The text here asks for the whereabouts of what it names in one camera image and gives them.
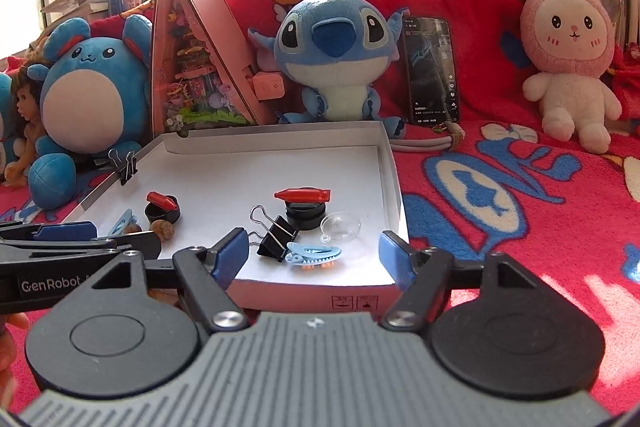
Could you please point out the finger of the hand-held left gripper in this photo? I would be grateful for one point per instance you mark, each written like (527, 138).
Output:
(67, 231)
(142, 244)

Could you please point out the small pink cube toy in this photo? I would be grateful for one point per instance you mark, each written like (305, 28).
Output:
(267, 86)

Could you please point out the person's left hand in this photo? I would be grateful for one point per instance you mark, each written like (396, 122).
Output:
(12, 347)

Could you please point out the blue shark hair clip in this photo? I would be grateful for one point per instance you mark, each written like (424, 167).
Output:
(312, 254)
(122, 223)

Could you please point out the white cardboard box tray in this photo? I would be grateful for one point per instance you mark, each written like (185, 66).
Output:
(250, 177)

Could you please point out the brown walnut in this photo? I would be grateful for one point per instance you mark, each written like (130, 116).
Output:
(162, 231)

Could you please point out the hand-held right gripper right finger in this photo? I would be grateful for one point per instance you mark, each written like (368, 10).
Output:
(395, 259)

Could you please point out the small red pointed cap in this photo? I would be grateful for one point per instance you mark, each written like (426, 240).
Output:
(160, 199)

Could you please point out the clear plastic dome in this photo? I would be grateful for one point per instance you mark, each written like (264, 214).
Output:
(340, 227)

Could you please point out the blue alien plush toy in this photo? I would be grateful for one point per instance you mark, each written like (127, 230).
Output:
(335, 52)

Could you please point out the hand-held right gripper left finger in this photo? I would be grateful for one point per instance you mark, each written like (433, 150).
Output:
(232, 257)

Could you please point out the pink cartoon print blanket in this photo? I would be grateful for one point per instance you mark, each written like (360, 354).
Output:
(525, 232)

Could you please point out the brown haired doll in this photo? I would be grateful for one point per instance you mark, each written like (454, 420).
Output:
(27, 107)

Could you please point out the crumpled red cloth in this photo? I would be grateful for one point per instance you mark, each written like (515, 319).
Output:
(625, 72)

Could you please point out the upright books beside bunny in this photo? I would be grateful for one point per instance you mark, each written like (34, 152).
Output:
(612, 7)

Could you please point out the small black round cap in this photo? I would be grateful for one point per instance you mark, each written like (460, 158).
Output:
(162, 213)

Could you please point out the large black round cap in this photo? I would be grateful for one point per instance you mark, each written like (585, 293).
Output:
(305, 216)

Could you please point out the black smartphone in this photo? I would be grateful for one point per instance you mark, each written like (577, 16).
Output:
(430, 67)

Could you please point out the blue cat robot plush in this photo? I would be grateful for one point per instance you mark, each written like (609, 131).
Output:
(3, 107)

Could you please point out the pink triangular miniature house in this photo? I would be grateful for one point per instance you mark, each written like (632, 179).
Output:
(200, 57)

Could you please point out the black binder clip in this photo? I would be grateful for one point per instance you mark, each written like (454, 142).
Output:
(277, 237)
(125, 164)

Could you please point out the pink bunny plush toy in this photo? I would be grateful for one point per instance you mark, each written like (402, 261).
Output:
(567, 47)

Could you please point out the round blue plush toy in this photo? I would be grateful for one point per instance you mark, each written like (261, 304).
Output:
(85, 97)

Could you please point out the long red pointed cap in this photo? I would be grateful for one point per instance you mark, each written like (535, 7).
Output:
(302, 195)

